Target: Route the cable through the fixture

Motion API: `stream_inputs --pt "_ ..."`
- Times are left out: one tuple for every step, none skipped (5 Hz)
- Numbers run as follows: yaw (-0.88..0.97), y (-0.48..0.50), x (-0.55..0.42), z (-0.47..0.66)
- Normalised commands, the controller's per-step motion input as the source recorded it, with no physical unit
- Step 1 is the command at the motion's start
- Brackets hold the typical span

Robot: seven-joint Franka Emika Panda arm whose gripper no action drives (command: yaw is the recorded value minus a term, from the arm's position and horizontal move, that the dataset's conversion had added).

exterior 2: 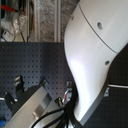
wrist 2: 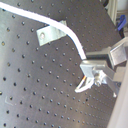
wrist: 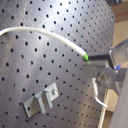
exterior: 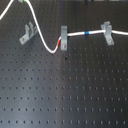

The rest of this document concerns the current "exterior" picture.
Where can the middle grey cable clip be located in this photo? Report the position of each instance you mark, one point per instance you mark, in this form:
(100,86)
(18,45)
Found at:
(63,38)

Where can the grey cable clip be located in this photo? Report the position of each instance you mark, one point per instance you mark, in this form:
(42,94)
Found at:
(63,38)
(106,26)
(30,31)

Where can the left grey cable clip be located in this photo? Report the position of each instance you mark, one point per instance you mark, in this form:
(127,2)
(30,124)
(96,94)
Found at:
(30,31)

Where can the right grey cable clip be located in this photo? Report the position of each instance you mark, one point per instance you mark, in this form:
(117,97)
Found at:
(106,26)

